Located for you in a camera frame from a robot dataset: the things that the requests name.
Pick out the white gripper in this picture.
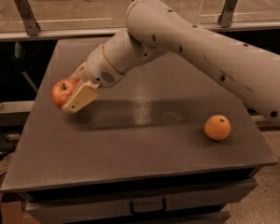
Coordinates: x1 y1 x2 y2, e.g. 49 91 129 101
62 45 124 113

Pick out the red apple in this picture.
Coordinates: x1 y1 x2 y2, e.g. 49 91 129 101
50 78 77 108

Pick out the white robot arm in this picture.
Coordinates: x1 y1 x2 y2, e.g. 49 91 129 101
62 0 280 127

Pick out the orange fruit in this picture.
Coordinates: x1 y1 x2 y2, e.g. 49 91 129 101
204 115 231 141

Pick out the left metal rail bracket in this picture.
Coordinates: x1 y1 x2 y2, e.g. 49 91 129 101
14 0 40 36

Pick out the metal rail bracket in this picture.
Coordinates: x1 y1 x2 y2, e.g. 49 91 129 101
217 0 238 28
14 0 40 36

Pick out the horizontal metal rail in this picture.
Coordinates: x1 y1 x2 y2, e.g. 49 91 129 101
0 21 280 42

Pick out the grey drawer with handle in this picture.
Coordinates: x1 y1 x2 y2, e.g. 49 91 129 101
25 178 258 224

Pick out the right metal rail bracket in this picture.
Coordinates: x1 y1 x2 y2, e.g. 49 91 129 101
217 0 238 28

